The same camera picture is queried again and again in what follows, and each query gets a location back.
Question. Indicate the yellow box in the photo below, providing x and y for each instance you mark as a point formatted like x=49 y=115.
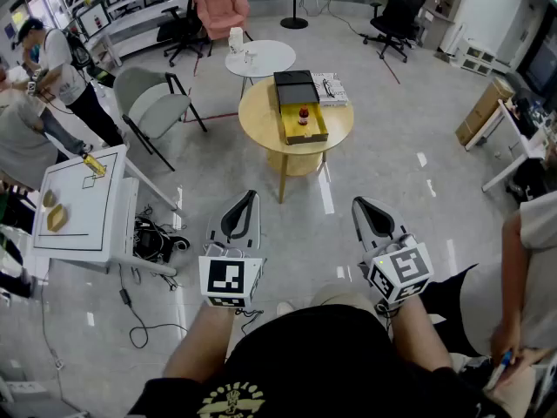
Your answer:
x=291 y=124

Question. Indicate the grey folding chair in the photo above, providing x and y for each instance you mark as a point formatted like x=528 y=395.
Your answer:
x=152 y=107

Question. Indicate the white shelf rack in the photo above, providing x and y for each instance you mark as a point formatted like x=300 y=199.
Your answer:
x=130 y=20

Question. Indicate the black backpack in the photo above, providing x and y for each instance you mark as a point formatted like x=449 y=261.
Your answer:
x=526 y=181

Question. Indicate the grey shelf cabinet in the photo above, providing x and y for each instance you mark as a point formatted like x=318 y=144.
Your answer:
x=439 y=11

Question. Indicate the white low cabinet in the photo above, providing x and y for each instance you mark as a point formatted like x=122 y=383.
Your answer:
x=476 y=57

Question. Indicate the small red-capped bottle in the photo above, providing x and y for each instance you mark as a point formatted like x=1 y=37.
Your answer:
x=304 y=118

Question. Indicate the person's black t-shirt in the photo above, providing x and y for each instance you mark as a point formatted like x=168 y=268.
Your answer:
x=313 y=364

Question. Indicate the large dark display screen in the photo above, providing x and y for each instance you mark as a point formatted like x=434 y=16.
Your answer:
x=541 y=59

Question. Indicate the pink armchair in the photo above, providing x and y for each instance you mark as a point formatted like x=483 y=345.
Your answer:
x=222 y=7

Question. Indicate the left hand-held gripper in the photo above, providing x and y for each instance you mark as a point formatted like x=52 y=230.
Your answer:
x=226 y=277

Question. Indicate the white desk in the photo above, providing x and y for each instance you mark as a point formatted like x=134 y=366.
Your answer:
x=522 y=146

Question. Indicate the person's left forearm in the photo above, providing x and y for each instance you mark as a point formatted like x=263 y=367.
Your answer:
x=200 y=342

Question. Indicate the black floor stand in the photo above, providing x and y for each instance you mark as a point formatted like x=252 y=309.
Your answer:
x=294 y=23

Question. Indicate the person's right forearm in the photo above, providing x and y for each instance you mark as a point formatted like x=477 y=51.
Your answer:
x=418 y=338

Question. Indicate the person's khaki shorts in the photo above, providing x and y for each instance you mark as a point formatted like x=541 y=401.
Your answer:
x=339 y=298

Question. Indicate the black office chair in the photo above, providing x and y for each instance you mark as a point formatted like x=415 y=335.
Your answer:
x=398 y=11
x=183 y=28

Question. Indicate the white plastic jug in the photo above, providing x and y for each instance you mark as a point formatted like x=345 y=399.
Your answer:
x=236 y=41

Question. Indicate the small yellow bowl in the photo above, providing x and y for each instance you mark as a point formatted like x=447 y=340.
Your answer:
x=49 y=198

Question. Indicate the round wooden table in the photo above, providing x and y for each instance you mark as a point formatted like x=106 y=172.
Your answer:
x=261 y=120

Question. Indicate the white square table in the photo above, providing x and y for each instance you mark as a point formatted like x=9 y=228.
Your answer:
x=74 y=216

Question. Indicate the computer monitor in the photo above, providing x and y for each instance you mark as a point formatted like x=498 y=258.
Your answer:
x=93 y=19

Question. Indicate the white printed book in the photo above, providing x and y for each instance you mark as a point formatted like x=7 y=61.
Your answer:
x=337 y=87

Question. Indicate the large yellow bowl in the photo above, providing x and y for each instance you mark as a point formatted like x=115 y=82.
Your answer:
x=57 y=218

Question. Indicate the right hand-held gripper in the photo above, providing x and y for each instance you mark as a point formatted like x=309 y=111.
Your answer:
x=402 y=272

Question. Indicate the round white table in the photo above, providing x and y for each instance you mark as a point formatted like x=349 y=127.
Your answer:
x=270 y=57

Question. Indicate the yellow bottle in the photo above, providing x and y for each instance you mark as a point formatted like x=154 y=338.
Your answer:
x=95 y=166

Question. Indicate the brown cardboard box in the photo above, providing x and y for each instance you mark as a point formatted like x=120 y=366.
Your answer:
x=483 y=111

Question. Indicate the black eyeglasses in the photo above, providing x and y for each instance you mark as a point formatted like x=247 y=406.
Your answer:
x=327 y=89

